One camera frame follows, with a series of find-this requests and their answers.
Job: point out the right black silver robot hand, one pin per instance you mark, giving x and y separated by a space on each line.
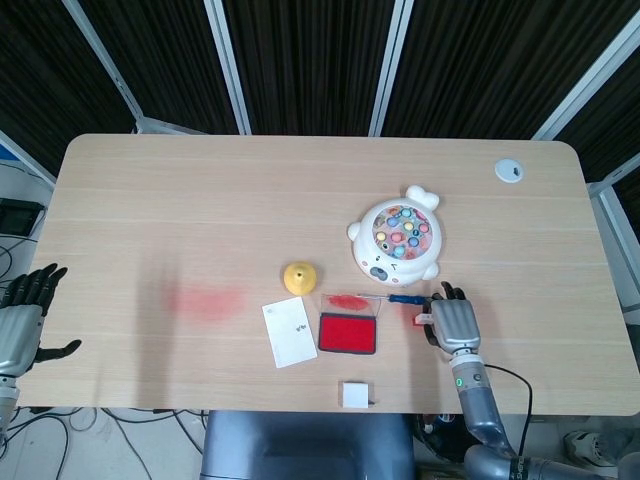
455 325

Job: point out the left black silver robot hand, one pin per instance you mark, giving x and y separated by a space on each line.
17 340

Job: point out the white stamp with red base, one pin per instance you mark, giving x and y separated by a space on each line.
420 320

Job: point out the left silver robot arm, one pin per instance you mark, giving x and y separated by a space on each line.
7 405

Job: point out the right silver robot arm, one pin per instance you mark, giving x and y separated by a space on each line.
480 415

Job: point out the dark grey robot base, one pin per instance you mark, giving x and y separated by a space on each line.
300 445

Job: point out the red ink pad clear lid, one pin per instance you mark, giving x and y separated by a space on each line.
347 335

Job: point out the white seal fishing toy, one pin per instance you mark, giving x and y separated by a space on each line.
395 250

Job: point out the black trash bin bag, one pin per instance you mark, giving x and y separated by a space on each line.
440 440

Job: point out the white charger plug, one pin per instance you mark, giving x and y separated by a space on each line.
356 395

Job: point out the black box device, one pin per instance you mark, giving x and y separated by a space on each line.
17 216

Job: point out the yellow pear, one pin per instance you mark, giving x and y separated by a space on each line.
299 279

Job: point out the white paper card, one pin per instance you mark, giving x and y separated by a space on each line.
290 335

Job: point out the white sneaker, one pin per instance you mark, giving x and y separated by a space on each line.
595 444

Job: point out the silver partition post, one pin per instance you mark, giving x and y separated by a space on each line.
102 65
585 85
230 65
387 65

